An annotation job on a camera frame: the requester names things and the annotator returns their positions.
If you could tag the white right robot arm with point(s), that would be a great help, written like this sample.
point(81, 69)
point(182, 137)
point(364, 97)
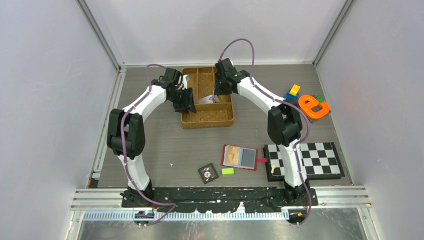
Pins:
point(284, 124)

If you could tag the gold orange credit card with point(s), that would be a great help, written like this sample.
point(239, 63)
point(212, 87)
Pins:
point(232, 155)

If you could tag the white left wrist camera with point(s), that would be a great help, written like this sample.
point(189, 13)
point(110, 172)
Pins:
point(184, 81)

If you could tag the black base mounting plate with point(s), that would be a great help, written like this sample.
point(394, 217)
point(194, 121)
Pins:
point(216, 200)

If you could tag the woven wicker divided tray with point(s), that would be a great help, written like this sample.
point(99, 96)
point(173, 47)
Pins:
point(218, 114)

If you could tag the wooden chess piece lower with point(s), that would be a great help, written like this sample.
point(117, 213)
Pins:
point(272, 169)

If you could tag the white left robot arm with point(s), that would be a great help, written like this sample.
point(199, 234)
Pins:
point(126, 131)

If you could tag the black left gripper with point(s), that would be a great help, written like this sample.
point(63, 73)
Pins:
point(188, 104)

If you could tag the black white chessboard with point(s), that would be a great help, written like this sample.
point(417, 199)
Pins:
point(320, 160)

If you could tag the poker chip in black case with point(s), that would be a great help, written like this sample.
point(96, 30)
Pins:
point(208, 173)

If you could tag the green rectangular block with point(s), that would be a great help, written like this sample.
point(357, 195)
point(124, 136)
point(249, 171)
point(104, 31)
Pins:
point(227, 171)

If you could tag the blue toy brick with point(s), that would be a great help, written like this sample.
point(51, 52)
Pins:
point(289, 96)

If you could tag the yellow toy brick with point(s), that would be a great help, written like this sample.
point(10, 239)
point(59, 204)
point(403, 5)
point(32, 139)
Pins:
point(294, 91)

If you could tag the red leather card holder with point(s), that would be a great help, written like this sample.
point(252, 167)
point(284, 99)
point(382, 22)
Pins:
point(261, 160)

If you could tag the green toy brick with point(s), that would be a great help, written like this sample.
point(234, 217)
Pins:
point(319, 99)

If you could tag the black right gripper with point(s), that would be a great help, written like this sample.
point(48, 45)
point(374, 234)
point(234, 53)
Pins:
point(217, 91)

